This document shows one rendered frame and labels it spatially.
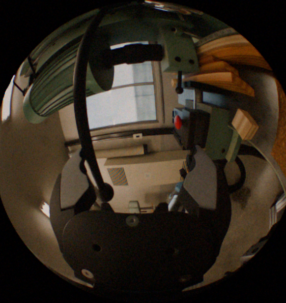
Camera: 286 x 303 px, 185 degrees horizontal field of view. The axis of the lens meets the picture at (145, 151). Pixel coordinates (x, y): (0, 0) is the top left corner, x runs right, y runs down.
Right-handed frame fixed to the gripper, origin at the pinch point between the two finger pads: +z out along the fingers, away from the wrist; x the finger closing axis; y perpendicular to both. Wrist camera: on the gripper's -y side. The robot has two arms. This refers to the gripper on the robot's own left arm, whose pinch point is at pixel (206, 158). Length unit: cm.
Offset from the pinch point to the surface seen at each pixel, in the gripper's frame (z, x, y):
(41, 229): -153, 58, -137
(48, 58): 18, 17, -69
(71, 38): 23, 18, -62
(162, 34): 28, 15, -43
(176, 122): 9.3, 14.9, -31.7
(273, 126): 20.1, 30.7, -23.9
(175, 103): 24, -113, 12
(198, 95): 17.9, 12.1, -28.5
